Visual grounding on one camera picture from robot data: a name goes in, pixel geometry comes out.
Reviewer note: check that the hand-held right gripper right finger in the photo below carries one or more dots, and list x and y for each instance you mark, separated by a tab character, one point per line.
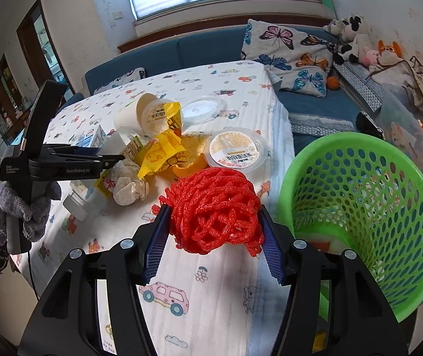
271	254

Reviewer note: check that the clear plastic storage box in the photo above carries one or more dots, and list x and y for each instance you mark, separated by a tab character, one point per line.
407	133

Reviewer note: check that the printed cartoon blanket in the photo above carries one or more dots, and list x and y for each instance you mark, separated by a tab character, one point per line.
204	304

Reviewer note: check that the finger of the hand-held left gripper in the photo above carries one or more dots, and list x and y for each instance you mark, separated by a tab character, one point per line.
74	151
111	160

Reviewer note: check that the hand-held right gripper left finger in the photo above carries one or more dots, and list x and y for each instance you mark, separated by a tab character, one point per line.
155	246

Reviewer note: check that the black white cow plush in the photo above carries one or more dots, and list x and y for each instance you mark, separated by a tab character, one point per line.
356	39

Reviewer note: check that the large butterfly pillow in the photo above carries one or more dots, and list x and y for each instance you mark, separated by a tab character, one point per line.
289	55

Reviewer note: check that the round labelled plastic container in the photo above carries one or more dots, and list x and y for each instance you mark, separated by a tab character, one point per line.
235	150

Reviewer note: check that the long grey patterned cloth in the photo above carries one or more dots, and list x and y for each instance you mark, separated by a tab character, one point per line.
359	85

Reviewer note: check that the person's left hand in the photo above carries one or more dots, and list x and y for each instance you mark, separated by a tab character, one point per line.
0	207

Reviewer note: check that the clear plastic lid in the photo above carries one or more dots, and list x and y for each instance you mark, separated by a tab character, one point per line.
202	109

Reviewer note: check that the small green label packet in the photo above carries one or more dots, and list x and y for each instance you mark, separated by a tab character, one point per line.
132	150

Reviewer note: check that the white tissue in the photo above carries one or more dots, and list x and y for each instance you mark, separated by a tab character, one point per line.
128	183

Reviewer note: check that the red foam fruit net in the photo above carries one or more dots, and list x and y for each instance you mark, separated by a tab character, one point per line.
211	207

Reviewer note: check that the small toy basketball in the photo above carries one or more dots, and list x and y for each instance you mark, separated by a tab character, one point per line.
333	83

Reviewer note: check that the wooden door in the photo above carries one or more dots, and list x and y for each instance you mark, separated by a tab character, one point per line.
39	52

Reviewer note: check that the small red yellow wrapper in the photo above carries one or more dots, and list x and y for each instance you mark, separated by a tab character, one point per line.
105	185

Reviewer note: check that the yellow snack wrapper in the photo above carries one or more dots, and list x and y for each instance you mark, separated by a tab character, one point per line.
159	152
173	118

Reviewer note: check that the clear plastic bottle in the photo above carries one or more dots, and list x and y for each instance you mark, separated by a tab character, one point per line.
76	204

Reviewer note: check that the white paper cup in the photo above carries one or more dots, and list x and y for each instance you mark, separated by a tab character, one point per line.
126	118

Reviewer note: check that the small butterfly pillow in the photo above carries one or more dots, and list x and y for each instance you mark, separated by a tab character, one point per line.
120	79

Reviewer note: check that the grey plush toy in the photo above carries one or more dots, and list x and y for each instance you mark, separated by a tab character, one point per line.
333	26

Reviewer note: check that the labelled plastic pudding cup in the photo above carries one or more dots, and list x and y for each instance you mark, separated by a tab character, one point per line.
157	117

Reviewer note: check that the orange peel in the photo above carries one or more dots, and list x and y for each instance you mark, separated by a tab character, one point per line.
193	144

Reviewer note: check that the orange fox plush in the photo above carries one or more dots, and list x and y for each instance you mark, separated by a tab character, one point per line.
389	52

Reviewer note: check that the pink plush toy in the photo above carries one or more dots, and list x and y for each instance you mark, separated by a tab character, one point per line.
370	56

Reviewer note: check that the blue sofa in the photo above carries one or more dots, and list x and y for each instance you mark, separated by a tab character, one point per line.
196	52

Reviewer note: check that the small milk carton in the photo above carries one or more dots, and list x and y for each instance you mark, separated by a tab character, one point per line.
92	139

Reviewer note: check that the flat grey patterned cloth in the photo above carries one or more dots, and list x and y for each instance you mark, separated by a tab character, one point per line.
318	124

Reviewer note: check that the green plastic basket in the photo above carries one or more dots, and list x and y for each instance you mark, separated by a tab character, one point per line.
408	304

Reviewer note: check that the small yellow object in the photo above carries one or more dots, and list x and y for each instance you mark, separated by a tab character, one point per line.
319	340

